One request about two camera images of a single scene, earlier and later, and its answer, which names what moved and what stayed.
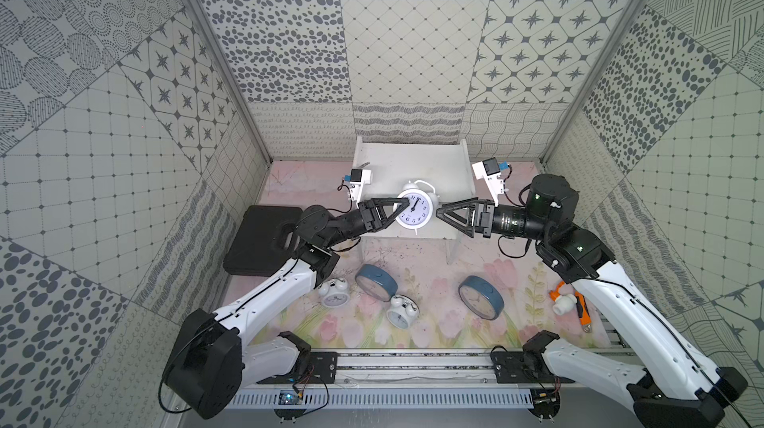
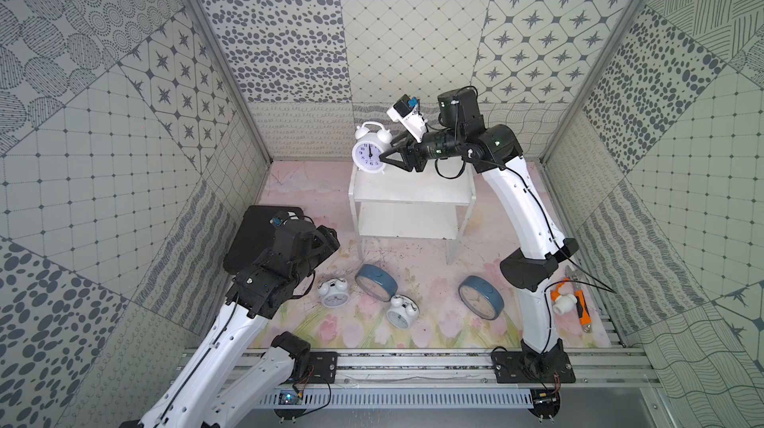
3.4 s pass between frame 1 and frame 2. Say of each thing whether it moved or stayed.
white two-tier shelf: stayed
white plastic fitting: stayed
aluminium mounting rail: stayed
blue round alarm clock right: stayed
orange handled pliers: stayed
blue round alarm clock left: stayed
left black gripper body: moved
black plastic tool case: stayed
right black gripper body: moved
